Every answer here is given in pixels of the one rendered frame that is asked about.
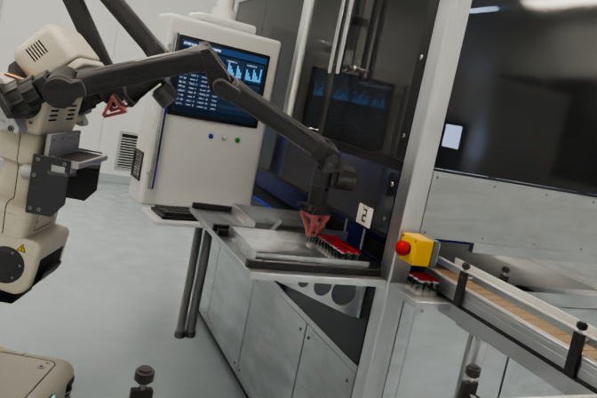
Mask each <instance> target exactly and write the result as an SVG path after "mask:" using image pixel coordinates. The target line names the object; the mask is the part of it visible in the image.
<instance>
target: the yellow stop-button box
mask: <svg viewBox="0 0 597 398"><path fill-rule="evenodd" d="M402 240H403V241H407V243H408V244H409V252H408V253H407V255H406V256H400V255H398V258H400V259H402V260H404V261H405V262H407V263H409V264H411V265H412V266H419V267H434V264H435V261H436V256H437V252H438V249H439V245H440V242H439V241H437V240H435V239H433V238H432V237H430V236H428V235H425V234H415V233H407V232H404V233H403V234H402Z"/></svg>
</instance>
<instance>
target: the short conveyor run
mask: <svg viewBox="0 0 597 398"><path fill-rule="evenodd" d="M437 263H438V264H440V265H442V266H444V267H446V268H448V269H449V270H445V269H434V268H431V267H426V269H424V273H427V274H430V275H431V276H433V277H434V279H438V280H439V281H440V282H439V284H438V285H439V288H438V291H437V295H438V296H439V297H441V298H443V299H445V300H446V301H448V302H450V310H438V311H440V312H441V313H443V314H445V315H446V316H448V317H449V318H450V319H451V320H453V321H454V322H456V323H458V324H460V325H461V326H463V327H464V328H466V329H467V330H469V331H471V332H472V333H473V334H474V335H476V336H477V337H479V338H481V339H482V340H484V341H485V342H487V343H488V344H490V345H491V346H493V347H495V348H496V349H497V350H498V351H500V352H501V353H503V354H505V355H506V356H508V357H509V358H511V359H512V360H514V361H515V362H517V363H519V364H520V365H521V366H522V367H524V368H525V369H527V370H529V371H530V372H532V373H533V374H535V375H536V376H538V377H539V378H541V379H543V380H544V381H545V382H546V383H548V384H549V385H551V386H553V387H554V388H556V389H557V390H559V391H560V392H562V393H563V394H565V395H576V394H597V328H595V327H593V326H592V325H590V324H588V323H587V322H584V321H581V320H579V319H577V318H576V317H574V316H572V315H570V314H567V313H565V312H563V311H561V310H560V309H558V308H556V307H554V306H551V305H549V304H547V303H545V302H544V301H542V300H540V299H538V298H535V297H533V296H531V295H529V294H528V293H526V292H524V291H521V290H519V289H517V288H515V287H513V286H512V285H510V284H508V283H507V282H508V278H509V277H508V276H507V275H506V273H510V269H511V268H509V267H508V266H503V267H502V271H503V272H504V273H503V274H500V276H499V279H497V278H496V277H495V276H493V275H490V274H488V273H486V272H484V271H482V270H481V269H479V268H477V267H474V266H472V265H470V264H469V263H467V262H465V261H463V260H461V259H458V258H455V262H454V263H452V262H450V261H448V260H447V259H444V258H442V257H440V256H439V257H438V258H437Z"/></svg>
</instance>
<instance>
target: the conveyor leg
mask: <svg viewBox="0 0 597 398"><path fill-rule="evenodd" d="M456 325H457V326H459V327H460V328H462V329H463V330H465V331H467V332H468V333H469V335H468V339H467V342H466V349H465V353H464V357H463V361H462V364H461V368H460V372H459V375H458V382H457V385H456V389H455V393H454V397H453V398H458V394H459V389H460V386H461V382H462V380H468V376H467V375H466V373H465V370H466V365H467V364H469V363H473V364H476V365H478V366H479V367H480V369H482V364H483V360H484V356H485V353H486V349H487V345H488V343H487V342H485V341H484V340H482V339H481V338H479V337H477V336H476V335H474V334H473V333H472V332H471V331H469V330H467V329H466V328H464V327H463V326H461V325H460V324H458V323H456Z"/></svg>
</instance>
